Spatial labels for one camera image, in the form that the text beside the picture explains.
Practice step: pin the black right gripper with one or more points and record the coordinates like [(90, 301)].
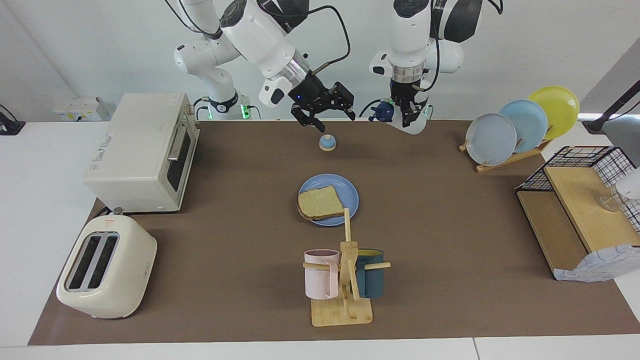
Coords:
[(312, 99)]

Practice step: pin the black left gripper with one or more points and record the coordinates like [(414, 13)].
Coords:
[(409, 92)]

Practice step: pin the white bottle with navy cap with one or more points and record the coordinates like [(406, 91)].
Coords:
[(415, 127)]

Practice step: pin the bread slice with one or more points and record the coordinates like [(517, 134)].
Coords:
[(320, 202)]

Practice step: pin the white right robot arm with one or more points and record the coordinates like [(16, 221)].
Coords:
[(260, 40)]

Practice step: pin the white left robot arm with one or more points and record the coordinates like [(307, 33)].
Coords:
[(410, 35)]

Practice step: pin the grey round plate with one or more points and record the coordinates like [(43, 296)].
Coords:
[(490, 140)]

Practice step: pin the wooden plate rack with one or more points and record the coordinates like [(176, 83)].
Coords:
[(505, 162)]

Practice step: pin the light blue round plate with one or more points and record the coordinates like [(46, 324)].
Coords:
[(530, 122)]

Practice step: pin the yellow round plate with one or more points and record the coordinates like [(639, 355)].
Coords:
[(560, 107)]

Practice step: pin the brown table mat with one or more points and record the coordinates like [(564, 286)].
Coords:
[(240, 225)]

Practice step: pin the pink mug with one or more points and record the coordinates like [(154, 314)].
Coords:
[(320, 280)]

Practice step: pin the teal mug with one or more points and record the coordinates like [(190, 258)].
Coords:
[(370, 282)]

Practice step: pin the black stand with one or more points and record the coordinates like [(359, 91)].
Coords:
[(595, 125)]

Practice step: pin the white toaster oven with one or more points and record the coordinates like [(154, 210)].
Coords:
[(135, 160)]

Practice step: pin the wooden mug tree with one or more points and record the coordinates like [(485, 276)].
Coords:
[(345, 312)]

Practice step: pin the clear glass cup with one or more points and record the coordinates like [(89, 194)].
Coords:
[(610, 202)]

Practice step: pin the white rounded object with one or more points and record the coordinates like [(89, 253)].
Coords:
[(629, 187)]

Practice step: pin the white patterned cloth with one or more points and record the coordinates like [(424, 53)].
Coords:
[(595, 265)]

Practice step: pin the white power box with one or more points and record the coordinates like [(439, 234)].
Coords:
[(75, 110)]

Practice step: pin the cream two-slot toaster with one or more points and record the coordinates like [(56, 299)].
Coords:
[(120, 280)]

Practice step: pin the black clamp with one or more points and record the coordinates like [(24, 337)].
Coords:
[(10, 127)]

